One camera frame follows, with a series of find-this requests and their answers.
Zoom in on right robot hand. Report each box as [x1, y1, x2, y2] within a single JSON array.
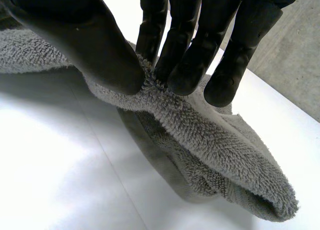
[[0, 0, 305, 108]]

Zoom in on grey towel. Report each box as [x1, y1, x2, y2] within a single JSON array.
[[0, 5, 300, 219]]

